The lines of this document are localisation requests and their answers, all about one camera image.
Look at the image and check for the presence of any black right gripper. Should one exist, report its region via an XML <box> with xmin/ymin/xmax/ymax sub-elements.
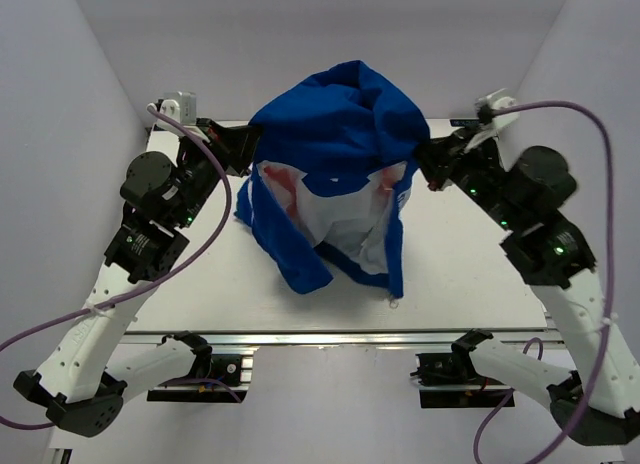
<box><xmin>407</xmin><ymin>121</ymin><xmax>524</xmax><ymax>232</ymax></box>

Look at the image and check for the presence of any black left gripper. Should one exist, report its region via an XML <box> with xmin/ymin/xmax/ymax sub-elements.
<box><xmin>172</xmin><ymin>118</ymin><xmax>263</xmax><ymax>229</ymax></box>

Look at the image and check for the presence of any blue white red jacket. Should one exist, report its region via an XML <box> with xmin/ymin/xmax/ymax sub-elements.
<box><xmin>236</xmin><ymin>61</ymin><xmax>430</xmax><ymax>298</ymax></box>

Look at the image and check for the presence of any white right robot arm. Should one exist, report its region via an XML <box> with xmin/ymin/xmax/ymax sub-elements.
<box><xmin>414</xmin><ymin>129</ymin><xmax>639</xmax><ymax>446</ymax></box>

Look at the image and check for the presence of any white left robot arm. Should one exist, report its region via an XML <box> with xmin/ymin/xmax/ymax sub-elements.
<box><xmin>13</xmin><ymin>118</ymin><xmax>262</xmax><ymax>438</ymax></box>

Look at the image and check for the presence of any blue right corner label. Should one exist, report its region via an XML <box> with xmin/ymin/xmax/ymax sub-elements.
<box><xmin>449</xmin><ymin>118</ymin><xmax>478</xmax><ymax>128</ymax></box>

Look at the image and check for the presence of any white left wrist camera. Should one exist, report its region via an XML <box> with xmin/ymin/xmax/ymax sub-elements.
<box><xmin>152</xmin><ymin>91</ymin><xmax>197</xmax><ymax>125</ymax></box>

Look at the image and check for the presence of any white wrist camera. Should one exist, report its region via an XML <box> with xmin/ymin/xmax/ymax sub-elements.
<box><xmin>152</xmin><ymin>91</ymin><xmax>197</xmax><ymax>125</ymax></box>
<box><xmin>475</xmin><ymin>88</ymin><xmax>520</xmax><ymax>129</ymax></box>

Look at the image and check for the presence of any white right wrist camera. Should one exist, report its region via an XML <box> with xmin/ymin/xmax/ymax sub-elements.
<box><xmin>475</xmin><ymin>88</ymin><xmax>520</xmax><ymax>129</ymax></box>

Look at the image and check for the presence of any aluminium table front rail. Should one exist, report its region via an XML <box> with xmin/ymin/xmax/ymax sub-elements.
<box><xmin>124</xmin><ymin>327</ymin><xmax>566</xmax><ymax>346</ymax></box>

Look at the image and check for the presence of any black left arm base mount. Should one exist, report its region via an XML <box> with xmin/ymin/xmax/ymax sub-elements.
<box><xmin>146</xmin><ymin>331</ymin><xmax>248</xmax><ymax>404</ymax></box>

